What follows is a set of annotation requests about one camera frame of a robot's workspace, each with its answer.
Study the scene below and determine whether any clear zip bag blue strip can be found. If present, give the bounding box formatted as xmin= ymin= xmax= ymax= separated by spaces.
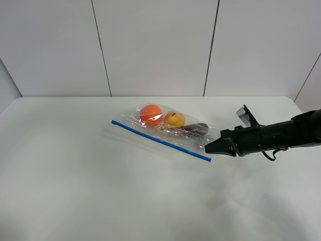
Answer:
xmin=111 ymin=103 xmax=219 ymax=162

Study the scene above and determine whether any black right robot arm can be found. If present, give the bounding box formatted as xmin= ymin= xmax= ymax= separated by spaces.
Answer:
xmin=205 ymin=105 xmax=320 ymax=161

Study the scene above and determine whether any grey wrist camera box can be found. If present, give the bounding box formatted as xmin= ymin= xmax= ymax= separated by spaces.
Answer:
xmin=236 ymin=105 xmax=260 ymax=128

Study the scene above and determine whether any yellow pear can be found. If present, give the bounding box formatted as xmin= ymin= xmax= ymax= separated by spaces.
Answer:
xmin=164 ymin=111 xmax=185 ymax=128

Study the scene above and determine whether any purple eggplant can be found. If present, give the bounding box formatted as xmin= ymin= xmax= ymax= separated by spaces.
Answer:
xmin=175 ymin=123 xmax=209 ymax=137

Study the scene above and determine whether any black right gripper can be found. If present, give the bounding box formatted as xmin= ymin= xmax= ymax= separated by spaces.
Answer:
xmin=205 ymin=126 xmax=261 ymax=157

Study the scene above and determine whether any black cable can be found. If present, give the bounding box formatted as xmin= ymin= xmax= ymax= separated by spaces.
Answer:
xmin=261 ymin=148 xmax=289 ymax=161

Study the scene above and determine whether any orange fruit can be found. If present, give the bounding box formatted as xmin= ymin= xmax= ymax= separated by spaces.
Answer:
xmin=140 ymin=104 xmax=163 ymax=128

